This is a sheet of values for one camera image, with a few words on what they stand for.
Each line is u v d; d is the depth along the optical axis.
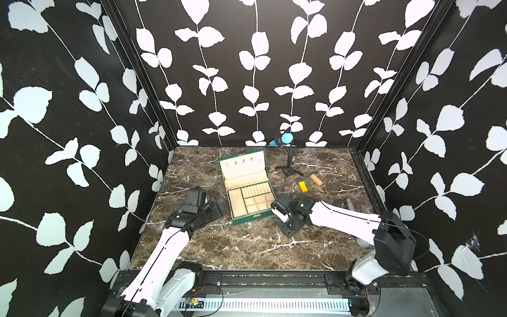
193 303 0.71
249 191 0.95
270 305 0.70
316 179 1.06
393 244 0.43
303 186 1.04
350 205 0.95
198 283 0.66
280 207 0.67
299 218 0.59
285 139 0.89
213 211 0.71
